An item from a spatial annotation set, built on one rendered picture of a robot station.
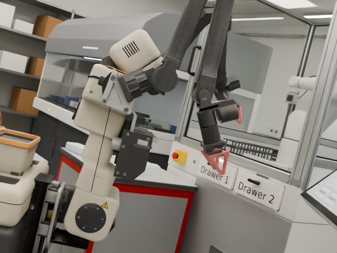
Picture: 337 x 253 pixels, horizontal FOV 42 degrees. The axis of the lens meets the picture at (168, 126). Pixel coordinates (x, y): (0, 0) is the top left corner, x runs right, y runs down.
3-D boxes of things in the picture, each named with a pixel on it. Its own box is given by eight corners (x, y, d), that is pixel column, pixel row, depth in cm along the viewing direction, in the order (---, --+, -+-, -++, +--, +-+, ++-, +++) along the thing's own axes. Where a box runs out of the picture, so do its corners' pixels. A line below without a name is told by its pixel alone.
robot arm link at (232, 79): (209, 72, 201) (217, 85, 196) (232, 61, 202) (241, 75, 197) (211, 88, 211) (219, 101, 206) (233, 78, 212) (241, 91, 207)
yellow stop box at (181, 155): (178, 163, 257) (181, 151, 256) (171, 160, 263) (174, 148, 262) (185, 164, 259) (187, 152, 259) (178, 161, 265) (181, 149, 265)
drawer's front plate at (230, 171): (229, 189, 222) (235, 168, 222) (196, 174, 246) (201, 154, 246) (232, 190, 223) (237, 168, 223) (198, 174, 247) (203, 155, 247)
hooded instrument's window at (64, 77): (113, 130, 290) (129, 62, 287) (36, 97, 438) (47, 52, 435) (240, 153, 353) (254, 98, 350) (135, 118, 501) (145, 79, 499)
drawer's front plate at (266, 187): (276, 210, 196) (282, 186, 195) (233, 191, 220) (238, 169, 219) (278, 210, 197) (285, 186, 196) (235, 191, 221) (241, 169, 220)
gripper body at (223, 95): (238, 105, 205) (231, 92, 208) (228, 101, 196) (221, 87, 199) (227, 113, 207) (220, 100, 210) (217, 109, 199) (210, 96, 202)
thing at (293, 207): (293, 221, 190) (301, 188, 189) (167, 163, 274) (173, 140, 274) (407, 230, 242) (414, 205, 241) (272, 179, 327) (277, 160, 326)
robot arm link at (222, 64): (207, 3, 170) (220, 20, 163) (221, -2, 171) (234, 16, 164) (206, 78, 205) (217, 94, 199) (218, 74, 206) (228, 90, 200)
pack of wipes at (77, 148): (92, 156, 257) (94, 148, 256) (78, 154, 249) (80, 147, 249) (77, 149, 267) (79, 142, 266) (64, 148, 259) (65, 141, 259)
